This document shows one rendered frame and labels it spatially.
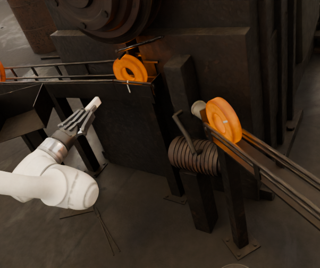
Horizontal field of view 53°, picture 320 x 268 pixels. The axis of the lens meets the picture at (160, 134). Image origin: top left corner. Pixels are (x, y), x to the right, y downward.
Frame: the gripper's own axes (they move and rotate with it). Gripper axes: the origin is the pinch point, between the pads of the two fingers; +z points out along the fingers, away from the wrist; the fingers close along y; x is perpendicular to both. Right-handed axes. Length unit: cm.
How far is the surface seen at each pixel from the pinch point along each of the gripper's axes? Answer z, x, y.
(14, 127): -8, -15, -53
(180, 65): 22.4, 3.4, 26.6
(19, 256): -47, -71, -55
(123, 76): 23.2, -4.2, -3.2
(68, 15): 15.3, 27.6, -8.3
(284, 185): -14, -2, 71
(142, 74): 23.1, -2.5, 7.4
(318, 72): 146, -87, 53
